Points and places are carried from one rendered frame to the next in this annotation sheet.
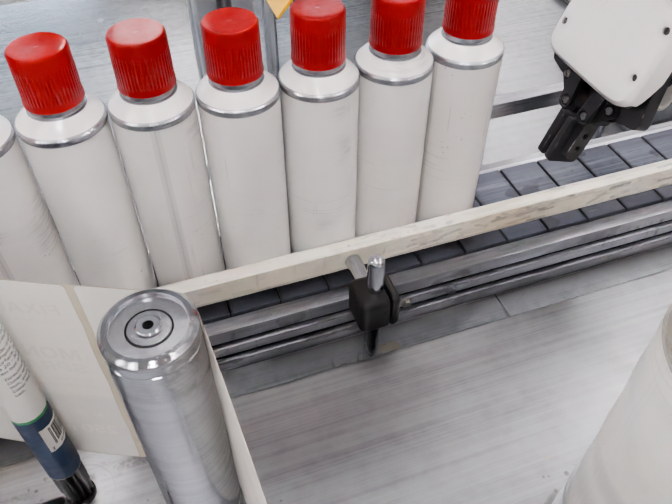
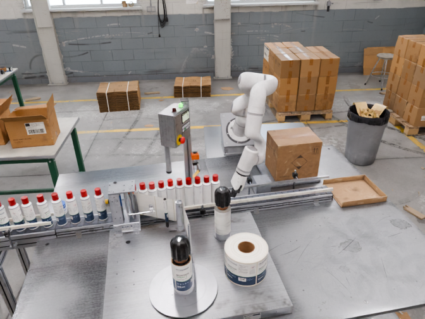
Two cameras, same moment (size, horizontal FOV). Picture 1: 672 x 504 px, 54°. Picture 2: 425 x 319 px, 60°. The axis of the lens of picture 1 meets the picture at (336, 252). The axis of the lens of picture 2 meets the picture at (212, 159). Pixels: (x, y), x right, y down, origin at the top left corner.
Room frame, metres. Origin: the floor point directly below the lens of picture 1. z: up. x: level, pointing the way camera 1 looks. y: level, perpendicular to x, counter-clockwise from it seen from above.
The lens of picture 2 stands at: (-1.37, -0.36, 2.21)
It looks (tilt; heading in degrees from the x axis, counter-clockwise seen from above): 30 degrees down; 9
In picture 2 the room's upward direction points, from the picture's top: 1 degrees counter-clockwise
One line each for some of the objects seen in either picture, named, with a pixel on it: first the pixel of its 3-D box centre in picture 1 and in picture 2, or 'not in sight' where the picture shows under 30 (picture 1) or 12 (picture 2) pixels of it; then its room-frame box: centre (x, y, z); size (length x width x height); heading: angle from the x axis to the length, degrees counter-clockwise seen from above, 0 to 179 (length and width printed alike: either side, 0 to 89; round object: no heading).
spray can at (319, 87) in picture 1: (320, 148); (198, 192); (0.37, 0.01, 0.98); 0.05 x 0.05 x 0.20
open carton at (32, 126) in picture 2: not in sight; (32, 119); (1.29, 1.63, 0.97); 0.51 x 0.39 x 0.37; 18
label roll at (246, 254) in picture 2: not in sight; (245, 258); (-0.09, -0.30, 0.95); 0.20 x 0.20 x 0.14
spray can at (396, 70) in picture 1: (389, 132); (207, 190); (0.39, -0.04, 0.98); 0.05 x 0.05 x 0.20
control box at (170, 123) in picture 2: not in sight; (175, 125); (0.42, 0.13, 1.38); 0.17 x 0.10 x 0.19; 164
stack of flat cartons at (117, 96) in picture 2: not in sight; (119, 95); (4.08, 2.04, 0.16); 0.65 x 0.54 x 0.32; 107
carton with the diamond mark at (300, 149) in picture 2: not in sight; (291, 153); (0.90, -0.54, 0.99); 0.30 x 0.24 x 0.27; 109
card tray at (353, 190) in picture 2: not in sight; (353, 190); (0.71, -0.94, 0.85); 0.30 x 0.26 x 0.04; 109
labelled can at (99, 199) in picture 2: not in sight; (100, 204); (0.19, 0.53, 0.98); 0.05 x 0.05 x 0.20
